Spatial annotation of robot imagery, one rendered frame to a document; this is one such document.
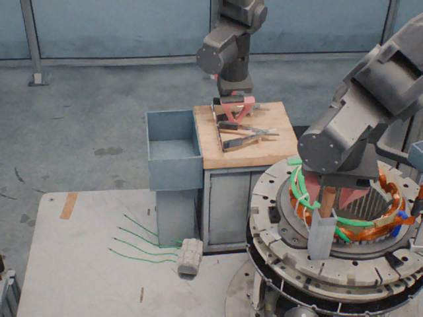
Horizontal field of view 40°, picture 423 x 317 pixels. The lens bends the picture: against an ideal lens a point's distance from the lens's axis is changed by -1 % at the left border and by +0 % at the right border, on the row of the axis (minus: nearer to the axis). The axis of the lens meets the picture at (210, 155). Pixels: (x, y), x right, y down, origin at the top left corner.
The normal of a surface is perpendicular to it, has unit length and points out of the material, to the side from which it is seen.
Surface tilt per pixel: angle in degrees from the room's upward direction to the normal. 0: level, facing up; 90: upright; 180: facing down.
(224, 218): 90
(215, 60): 91
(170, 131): 90
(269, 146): 0
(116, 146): 0
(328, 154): 93
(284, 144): 0
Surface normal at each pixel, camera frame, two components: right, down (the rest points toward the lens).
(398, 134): -0.53, 0.52
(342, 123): 0.36, -0.41
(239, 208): 0.13, 0.62
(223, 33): 0.07, -0.67
